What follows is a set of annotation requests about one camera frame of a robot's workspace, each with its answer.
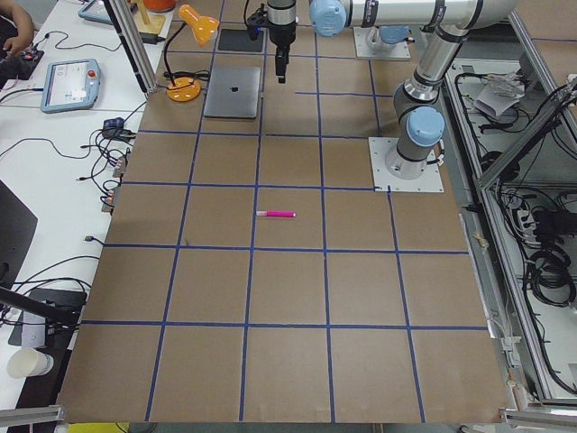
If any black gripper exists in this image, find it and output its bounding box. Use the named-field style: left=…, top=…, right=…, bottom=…
left=267, top=0, right=297, bottom=84

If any pink highlighter pen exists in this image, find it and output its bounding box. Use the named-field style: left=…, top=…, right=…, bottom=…
left=255, top=210, right=297, bottom=218

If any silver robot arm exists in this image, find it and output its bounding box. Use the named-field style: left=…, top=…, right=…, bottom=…
left=366, top=25, right=409, bottom=52
left=309, top=0, right=516, bottom=180

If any black mousepad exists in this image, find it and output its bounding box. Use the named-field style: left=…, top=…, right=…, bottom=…
left=217, top=29, right=263, bottom=53

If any silver laptop notebook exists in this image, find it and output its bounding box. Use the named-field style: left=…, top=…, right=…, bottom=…
left=204, top=66, right=261, bottom=119

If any person hand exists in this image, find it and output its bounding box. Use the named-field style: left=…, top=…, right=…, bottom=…
left=1, top=1, right=34, bottom=56

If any orange desk lamp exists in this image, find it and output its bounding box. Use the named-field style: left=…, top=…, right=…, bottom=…
left=162, top=4, right=220, bottom=102

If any black power adapter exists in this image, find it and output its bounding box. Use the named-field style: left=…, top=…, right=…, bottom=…
left=139, top=32, right=165, bottom=44

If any wooden stand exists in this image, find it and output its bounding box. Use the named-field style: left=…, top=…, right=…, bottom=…
left=132, top=0, right=166, bottom=35

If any orange cylinder container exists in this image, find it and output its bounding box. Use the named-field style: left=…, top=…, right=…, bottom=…
left=143, top=0, right=177, bottom=13

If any blue teach pendant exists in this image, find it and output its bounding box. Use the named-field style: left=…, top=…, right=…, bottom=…
left=40, top=59, right=101, bottom=114
left=78, top=0, right=112, bottom=25

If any black monitor stand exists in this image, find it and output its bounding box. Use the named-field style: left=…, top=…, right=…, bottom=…
left=1, top=287, right=87, bottom=349

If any white paper cup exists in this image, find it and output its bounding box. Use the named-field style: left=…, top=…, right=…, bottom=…
left=7, top=347, right=54, bottom=379

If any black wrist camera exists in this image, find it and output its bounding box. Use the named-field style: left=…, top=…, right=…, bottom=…
left=245, top=4, right=270, bottom=41

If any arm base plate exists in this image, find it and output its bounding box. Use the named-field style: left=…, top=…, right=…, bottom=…
left=353, top=25, right=410, bottom=61
left=369, top=137, right=444, bottom=193

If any aluminium frame post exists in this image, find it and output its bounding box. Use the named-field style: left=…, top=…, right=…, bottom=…
left=104, top=0, right=158, bottom=95

